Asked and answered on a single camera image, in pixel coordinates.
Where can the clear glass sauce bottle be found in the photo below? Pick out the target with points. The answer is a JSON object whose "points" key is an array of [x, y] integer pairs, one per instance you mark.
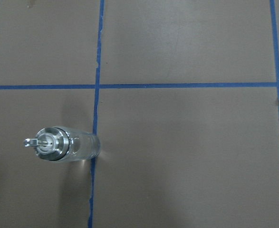
{"points": [[63, 144]]}

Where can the long blue tape line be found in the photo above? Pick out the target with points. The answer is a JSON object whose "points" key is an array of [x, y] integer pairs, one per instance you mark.
{"points": [[95, 113]]}

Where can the crossing blue tape line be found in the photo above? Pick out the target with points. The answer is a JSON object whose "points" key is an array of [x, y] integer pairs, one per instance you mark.
{"points": [[140, 86]]}

